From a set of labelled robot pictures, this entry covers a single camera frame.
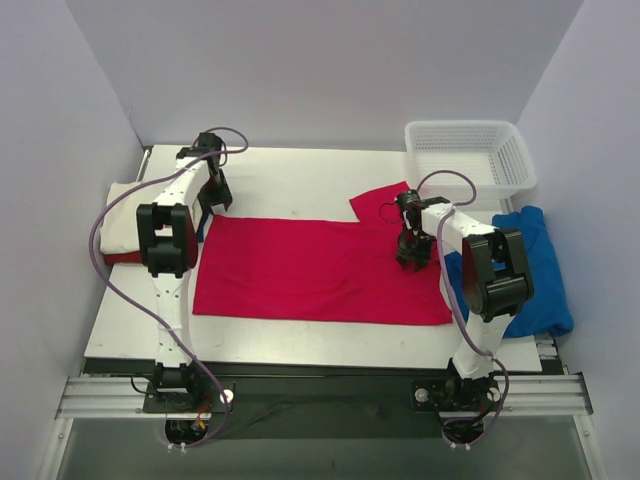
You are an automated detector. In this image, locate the red t shirt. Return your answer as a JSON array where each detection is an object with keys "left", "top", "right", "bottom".
[
  {"left": 192, "top": 182, "right": 452, "bottom": 326},
  {"left": 103, "top": 252, "right": 142, "bottom": 266}
]

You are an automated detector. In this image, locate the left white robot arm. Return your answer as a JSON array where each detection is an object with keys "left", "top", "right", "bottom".
[{"left": 136, "top": 138, "right": 232, "bottom": 412}]

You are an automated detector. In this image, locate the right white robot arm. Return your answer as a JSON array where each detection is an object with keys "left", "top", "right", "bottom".
[{"left": 395, "top": 189, "right": 534, "bottom": 408}]

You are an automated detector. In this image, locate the navy folded t shirt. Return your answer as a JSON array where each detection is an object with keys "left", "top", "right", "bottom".
[{"left": 196, "top": 212, "right": 211, "bottom": 243}]

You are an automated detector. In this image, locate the cream folded t shirt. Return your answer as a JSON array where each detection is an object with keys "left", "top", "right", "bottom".
[{"left": 100, "top": 191, "right": 141, "bottom": 255}]

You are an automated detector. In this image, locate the red folded t shirt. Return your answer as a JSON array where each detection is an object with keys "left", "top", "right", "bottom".
[{"left": 103, "top": 252, "right": 142, "bottom": 266}]

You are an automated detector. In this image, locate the white perforated plastic basket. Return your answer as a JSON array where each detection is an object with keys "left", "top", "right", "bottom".
[{"left": 404, "top": 120, "right": 537, "bottom": 200}]

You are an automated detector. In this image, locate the blue t shirt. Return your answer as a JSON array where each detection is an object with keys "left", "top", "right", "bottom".
[{"left": 444, "top": 204, "right": 576, "bottom": 340}]

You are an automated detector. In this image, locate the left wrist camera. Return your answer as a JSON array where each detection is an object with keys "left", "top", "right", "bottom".
[{"left": 192, "top": 132, "right": 223, "bottom": 157}]

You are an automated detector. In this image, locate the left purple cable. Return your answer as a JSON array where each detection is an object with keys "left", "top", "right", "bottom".
[{"left": 87, "top": 127, "right": 250, "bottom": 447}]

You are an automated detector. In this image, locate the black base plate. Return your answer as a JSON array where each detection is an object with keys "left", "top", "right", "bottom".
[{"left": 143, "top": 363, "right": 504, "bottom": 444}]

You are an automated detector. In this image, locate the aluminium mounting rail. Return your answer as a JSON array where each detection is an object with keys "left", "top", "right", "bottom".
[{"left": 56, "top": 375, "right": 593, "bottom": 419}]

